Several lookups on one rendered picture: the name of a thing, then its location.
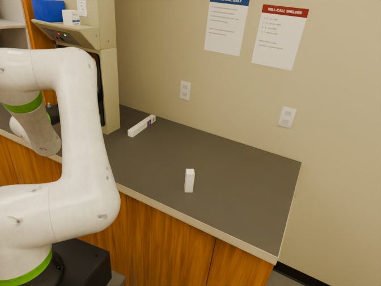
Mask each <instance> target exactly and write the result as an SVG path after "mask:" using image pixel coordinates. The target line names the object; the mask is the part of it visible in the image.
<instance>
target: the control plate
mask: <svg viewBox="0 0 381 286"><path fill-rule="evenodd" d="M41 28H42V27H41ZM42 29H43V30H44V31H45V32H46V33H47V34H48V35H49V36H50V37H51V38H53V39H54V40H58V41H63V40H61V39H60V38H59V37H61V38H63V39H64V41H63V42H66V43H70V44H75V45H80V44H79V43H78V42H77V41H76V40H75V39H74V38H73V37H72V36H71V35H70V34H69V33H66V32H61V31H55V30H50V29H47V28H42ZM58 33H59V34H60V35H59V34H58ZM65 35H66V36H65ZM52 36H53V37H52ZM56 37H58V38H59V39H56ZM65 39H66V41H65ZM68 40H69V41H68ZM72 41H73V42H72ZM80 46H81V45H80Z"/></svg>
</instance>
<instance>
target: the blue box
mask: <svg viewBox="0 0 381 286"><path fill-rule="evenodd" d="M31 1H32V6H33V12H34V16H35V19H36V20H40V21H44V22H64V21H63V16H62V10H65V3H64V1H59V0H31Z"/></svg>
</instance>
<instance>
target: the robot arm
mask: <svg viewBox="0 0 381 286"><path fill-rule="evenodd" d="M42 90H54V91H55V92H56V95H57V101H58V104H55V105H51V104H50V103H48V105H46V106H45V103H44V98H43V94H42ZM0 102H1V103H2V105H3V106H4V107H5V109H7V110H8V112H9V113H10V114H11V115H12V117H11V119H10V122H9V125H10V129H11V130H12V132H13V133H14V134H16V135H17V136H19V137H20V138H21V139H22V140H24V141H25V142H26V143H27V144H28V145H29V146H30V147H31V148H32V149H33V150H34V151H35V152H36V153H37V154H38V155H41V156H44V157H50V156H52V155H55V154H56V153H57V152H58V151H59V150H60V148H61V139H60V137H59V136H58V134H57V133H56V132H55V130H54V129H53V127H52V126H53V125H55V124H58V123H59V122H60V123H61V137H62V175H61V177H60V179H59V180H58V181H55V182H50V183H42V184H16V185H10V186H3V187H0V286H57V285H58V283H59V282H60V280H61V278H62V275H63V272H64V264H63V261H62V258H61V256H60V255H59V254H58V253H56V252H55V251H53V250H52V244H53V243H57V242H61V241H65V240H68V239H73V238H78V237H82V236H85V235H89V234H94V233H98V232H100V231H102V230H104V229H106V228H107V227H109V226H110V225H111V224H112V223H113V222H114V220H115V219H116V217H117V215H118V213H119V211H120V205H121V199H120V194H119V192H118V189H117V186H116V182H115V179H114V177H113V173H112V170H111V166H110V164H109V160H108V156H107V152H106V148H105V144H104V139H103V133H102V129H101V123H100V116H99V106H98V92H97V67H96V63H95V61H94V59H93V58H92V57H91V56H90V55H89V54H88V53H87V52H85V51H84V50H82V49H79V48H75V47H67V48H56V49H33V50H31V49H16V48H0Z"/></svg>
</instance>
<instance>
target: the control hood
mask: <svg viewBox="0 0 381 286"><path fill-rule="evenodd" d="M31 21H32V23H33V24H35V25H36V26H37V27H38V28H39V29H40V30H41V31H43V33H45V34H46V35H47V37H49V38H50V39H51V40H54V39H53V38H51V37H50V36H49V35H48V34H47V33H46V32H45V31H44V30H43V29H42V28H47V29H50V30H55V31H61V32H66V33H69V34H70V35H71V36H72V37H73V38H74V39H75V40H76V41H77V42H78V43H79V44H80V45H81V46H80V45H76V46H80V47H84V48H89V49H94V50H97V51H98V50H100V37H99V29H98V27H93V26H87V25H83V24H80V25H79V26H70V25H65V24H64V23H63V22H44V21H40V20H36V19H32V20H31ZM41 27H42V28H41ZM55 41H58V40H55ZM59 42H63V41H59ZM63 43H66V42H63ZM67 44H70V43H67ZM72 45H75V44H72Z"/></svg>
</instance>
